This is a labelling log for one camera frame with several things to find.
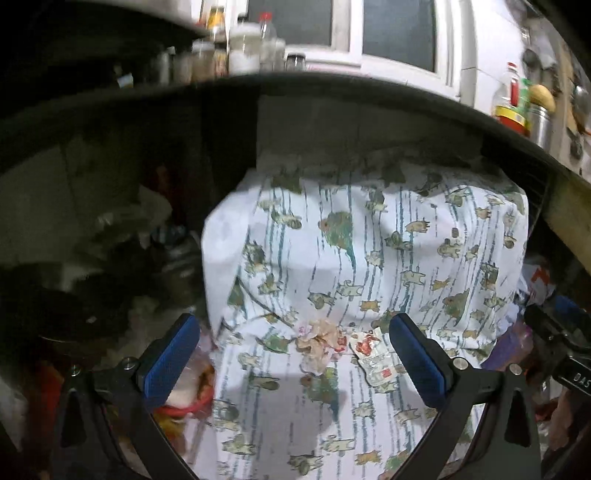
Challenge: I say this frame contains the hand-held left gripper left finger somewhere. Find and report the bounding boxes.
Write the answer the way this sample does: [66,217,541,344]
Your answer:
[48,313,201,480]

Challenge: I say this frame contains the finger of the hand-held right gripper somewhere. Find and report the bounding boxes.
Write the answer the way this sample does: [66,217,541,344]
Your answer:
[524,295,587,349]

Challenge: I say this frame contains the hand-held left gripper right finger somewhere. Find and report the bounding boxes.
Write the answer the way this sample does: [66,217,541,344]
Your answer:
[389,313,543,480]

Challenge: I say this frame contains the ketchup sachet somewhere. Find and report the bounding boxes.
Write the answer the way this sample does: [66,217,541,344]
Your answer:
[349,328,402,387]

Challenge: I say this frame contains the red trash bin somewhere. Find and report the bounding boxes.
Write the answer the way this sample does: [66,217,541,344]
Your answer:
[154,397,211,418]

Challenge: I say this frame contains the stained tissue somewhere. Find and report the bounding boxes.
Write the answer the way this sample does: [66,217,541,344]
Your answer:
[295,318,348,374]

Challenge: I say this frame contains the white orange plastic bag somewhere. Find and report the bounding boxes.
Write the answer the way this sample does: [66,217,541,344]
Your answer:
[524,265,559,305]

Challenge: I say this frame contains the purple plastic container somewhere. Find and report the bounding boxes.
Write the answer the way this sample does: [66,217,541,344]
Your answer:
[496,320,534,363]

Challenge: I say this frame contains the animal print tablecloth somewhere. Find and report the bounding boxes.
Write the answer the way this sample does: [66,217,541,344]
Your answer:
[180,157,529,480]

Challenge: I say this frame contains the steel canister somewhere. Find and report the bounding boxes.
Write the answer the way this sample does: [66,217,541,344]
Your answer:
[526,84,557,148]

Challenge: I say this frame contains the cooking oil bottle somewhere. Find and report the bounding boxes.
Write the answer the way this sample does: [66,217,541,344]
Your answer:
[492,62,529,134]

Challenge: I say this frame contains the hanging kitchen utensils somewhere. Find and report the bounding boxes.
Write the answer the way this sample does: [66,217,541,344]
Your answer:
[521,28,557,86]

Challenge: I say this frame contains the dark kitchen counter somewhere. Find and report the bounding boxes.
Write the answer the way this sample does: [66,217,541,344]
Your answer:
[0,71,591,241]

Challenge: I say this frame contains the spice jar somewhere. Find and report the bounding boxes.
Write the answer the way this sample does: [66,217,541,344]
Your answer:
[191,41,215,81]

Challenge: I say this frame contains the large clear jar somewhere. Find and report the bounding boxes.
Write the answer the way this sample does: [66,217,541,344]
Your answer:
[228,25,262,75]

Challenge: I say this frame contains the white framed window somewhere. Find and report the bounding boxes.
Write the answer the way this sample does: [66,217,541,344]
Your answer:
[235,0,462,100]

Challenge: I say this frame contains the red cap plastic bottle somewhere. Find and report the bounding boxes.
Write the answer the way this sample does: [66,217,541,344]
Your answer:
[259,13,278,70]

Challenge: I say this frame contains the yellow label bottle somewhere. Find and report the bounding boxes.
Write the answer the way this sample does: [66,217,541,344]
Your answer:
[208,6,227,42]

